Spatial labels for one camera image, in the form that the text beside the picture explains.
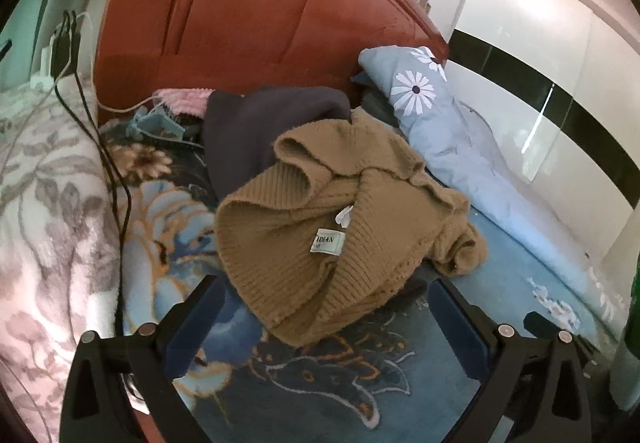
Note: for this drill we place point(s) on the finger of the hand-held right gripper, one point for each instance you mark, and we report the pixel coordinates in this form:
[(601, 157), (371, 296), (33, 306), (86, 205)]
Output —
[(537, 323)]

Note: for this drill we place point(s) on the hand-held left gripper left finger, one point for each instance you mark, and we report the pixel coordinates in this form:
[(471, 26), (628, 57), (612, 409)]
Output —
[(200, 318)]

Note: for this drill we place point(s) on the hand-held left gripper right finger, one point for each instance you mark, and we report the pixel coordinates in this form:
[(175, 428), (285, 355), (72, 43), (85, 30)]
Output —
[(452, 323)]

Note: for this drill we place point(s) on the brown knit sweater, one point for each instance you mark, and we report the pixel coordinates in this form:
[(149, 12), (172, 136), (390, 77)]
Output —
[(300, 203)]

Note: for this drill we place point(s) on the blue daisy print quilt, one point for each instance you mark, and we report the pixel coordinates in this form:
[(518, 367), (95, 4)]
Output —
[(480, 193)]

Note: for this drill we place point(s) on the white grey floral blanket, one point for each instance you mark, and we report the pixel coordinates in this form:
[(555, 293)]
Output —
[(45, 223)]

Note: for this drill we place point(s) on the light blue plastic hanger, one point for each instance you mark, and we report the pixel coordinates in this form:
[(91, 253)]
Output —
[(155, 123)]

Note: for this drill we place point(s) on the dark grey garment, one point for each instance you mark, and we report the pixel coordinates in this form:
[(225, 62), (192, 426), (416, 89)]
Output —
[(250, 123)]

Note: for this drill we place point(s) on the pink fluffy cloth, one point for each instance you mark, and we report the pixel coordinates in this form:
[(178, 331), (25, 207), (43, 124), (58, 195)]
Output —
[(185, 99)]

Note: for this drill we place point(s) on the blue daisy print pillow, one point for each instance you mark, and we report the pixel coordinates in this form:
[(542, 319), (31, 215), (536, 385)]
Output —
[(400, 73)]

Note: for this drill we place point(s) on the white wardrobe with black stripe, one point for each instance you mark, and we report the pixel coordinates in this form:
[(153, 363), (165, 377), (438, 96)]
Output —
[(525, 23)]

